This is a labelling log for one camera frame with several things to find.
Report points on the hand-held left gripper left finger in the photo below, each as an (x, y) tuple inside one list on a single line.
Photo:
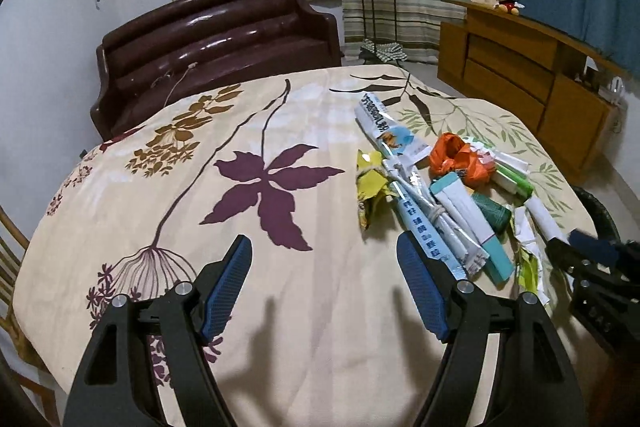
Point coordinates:
[(227, 287)]

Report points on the orange printed wrapper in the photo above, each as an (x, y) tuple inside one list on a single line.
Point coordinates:
[(480, 169)]

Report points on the floral printed tablecloth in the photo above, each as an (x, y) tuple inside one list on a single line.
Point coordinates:
[(300, 307)]

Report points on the yellow green torn wrapper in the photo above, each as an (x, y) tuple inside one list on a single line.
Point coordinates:
[(530, 267)]

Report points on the wooden chair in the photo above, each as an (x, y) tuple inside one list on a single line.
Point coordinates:
[(15, 337)]

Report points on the dark red leather sofa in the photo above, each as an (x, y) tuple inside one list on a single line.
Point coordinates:
[(200, 37)]

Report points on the long white blue printed wrapper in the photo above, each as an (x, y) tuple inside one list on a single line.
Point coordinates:
[(385, 127)]

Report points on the wooden cabinet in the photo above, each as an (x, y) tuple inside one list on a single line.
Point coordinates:
[(500, 72)]

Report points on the clear small bottle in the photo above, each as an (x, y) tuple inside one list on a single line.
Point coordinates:
[(616, 88)]

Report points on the green white tube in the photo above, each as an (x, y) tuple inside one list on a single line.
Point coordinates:
[(482, 147)]

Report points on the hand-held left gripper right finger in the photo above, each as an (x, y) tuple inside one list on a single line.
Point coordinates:
[(420, 287)]

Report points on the white and green box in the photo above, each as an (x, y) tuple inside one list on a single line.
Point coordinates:
[(515, 184)]

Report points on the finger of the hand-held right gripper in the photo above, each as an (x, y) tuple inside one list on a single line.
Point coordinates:
[(592, 244), (562, 254)]

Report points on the dark green roll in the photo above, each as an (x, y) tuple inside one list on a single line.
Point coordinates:
[(492, 212)]

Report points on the teal and white box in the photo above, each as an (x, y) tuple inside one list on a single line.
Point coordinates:
[(500, 264)]

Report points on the white paper roll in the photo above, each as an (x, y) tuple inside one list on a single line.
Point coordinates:
[(542, 217)]

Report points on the orange plastic bag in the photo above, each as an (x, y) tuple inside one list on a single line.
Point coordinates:
[(447, 154)]

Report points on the checkered cloth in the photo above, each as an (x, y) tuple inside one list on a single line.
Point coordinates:
[(385, 52)]

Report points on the black trash bin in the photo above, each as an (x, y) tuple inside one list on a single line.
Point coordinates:
[(600, 212)]

